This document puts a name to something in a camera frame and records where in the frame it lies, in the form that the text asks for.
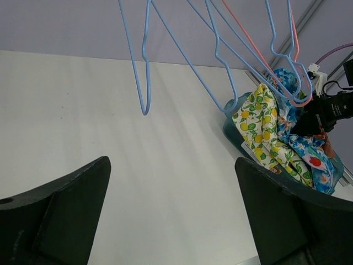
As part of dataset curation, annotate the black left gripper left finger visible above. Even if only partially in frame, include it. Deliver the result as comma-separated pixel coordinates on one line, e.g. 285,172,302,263
1,156,111,264

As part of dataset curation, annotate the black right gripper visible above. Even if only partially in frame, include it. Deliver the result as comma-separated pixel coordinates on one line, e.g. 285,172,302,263
292,92,352,136

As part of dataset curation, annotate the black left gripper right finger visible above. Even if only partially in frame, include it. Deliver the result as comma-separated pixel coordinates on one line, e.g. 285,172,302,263
234,157,352,264

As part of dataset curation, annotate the light blue wire hanger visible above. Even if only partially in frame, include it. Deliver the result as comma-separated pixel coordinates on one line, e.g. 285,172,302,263
205,1,314,107
141,1,244,115
186,0,302,102

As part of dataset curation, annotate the blue floral skirt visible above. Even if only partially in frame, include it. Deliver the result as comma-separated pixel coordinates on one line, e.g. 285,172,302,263
271,67,336,195

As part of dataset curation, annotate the pink wire hanger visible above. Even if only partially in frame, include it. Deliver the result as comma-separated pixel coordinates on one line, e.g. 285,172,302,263
220,0,312,108

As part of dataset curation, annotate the lemon print skirt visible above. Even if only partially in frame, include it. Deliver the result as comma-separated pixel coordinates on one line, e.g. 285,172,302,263
232,84,314,188

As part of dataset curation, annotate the teal plastic basin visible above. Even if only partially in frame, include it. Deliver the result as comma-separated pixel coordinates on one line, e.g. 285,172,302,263
223,92,343,191

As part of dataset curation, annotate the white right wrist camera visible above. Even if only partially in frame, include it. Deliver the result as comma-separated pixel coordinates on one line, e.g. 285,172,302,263
307,63,328,97

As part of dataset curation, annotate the right aluminium frame post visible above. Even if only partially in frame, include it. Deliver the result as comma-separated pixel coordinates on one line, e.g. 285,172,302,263
245,1,352,186

